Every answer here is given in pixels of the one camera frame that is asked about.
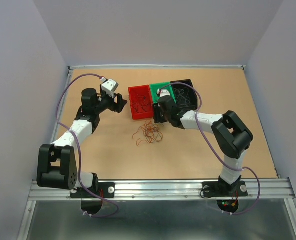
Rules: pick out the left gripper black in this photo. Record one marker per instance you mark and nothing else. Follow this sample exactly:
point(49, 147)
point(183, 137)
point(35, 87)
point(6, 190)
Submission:
point(115, 107)

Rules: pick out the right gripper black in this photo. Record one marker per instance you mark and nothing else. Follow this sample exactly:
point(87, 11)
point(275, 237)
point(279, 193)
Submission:
point(156, 116)

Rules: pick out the red plastic bin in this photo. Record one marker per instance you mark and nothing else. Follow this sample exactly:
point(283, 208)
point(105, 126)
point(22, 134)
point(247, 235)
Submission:
point(140, 102)

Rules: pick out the green plastic bin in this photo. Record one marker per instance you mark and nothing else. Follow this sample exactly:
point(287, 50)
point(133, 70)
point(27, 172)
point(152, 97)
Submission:
point(154, 87)

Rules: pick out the black plastic bin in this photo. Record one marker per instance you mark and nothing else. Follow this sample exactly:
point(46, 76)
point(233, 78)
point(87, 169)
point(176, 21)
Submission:
point(185, 97)

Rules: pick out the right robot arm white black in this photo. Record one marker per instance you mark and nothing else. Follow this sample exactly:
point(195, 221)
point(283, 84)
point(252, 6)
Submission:
point(226, 135)

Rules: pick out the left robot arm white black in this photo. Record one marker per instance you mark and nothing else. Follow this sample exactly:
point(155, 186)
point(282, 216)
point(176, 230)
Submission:
point(57, 167)

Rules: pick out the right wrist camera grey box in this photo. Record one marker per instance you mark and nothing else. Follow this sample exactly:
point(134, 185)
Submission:
point(163, 92)

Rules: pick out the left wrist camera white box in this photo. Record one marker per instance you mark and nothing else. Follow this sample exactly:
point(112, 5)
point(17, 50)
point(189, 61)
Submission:
point(108, 86)

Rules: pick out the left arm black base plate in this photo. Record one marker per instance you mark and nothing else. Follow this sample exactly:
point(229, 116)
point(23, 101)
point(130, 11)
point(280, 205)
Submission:
point(105, 190)

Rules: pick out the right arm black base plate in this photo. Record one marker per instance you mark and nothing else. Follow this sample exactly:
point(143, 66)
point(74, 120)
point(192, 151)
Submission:
point(216, 189)

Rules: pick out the aluminium mounting rail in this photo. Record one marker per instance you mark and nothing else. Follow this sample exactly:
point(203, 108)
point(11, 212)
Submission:
point(161, 190)

